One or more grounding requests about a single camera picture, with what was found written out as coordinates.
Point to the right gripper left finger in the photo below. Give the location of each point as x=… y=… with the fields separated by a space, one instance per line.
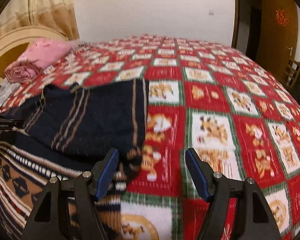
x=50 y=216

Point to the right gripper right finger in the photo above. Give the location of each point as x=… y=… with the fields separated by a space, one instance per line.
x=235 y=206

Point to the navy patterned knit sweater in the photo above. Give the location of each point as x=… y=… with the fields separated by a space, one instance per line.
x=63 y=133

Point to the red patchwork bear bedspread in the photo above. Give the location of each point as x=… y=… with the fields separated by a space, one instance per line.
x=203 y=95

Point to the grey floral pillow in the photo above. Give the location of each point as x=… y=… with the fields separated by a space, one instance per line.
x=6 y=89

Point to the pink folded blanket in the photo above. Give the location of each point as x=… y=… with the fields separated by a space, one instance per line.
x=39 y=55

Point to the wooden chair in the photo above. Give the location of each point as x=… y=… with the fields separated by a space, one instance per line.
x=291 y=73

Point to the cream and wood headboard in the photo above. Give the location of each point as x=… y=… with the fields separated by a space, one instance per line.
x=15 y=42

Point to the striped pillow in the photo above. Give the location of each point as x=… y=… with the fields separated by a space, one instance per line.
x=78 y=44

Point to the brown wooden door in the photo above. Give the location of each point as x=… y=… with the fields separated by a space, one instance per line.
x=277 y=43

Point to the red double happiness decoration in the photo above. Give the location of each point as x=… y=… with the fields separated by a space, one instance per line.
x=281 y=18

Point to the beige floral curtain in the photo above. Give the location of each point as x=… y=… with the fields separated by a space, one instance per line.
x=58 y=15

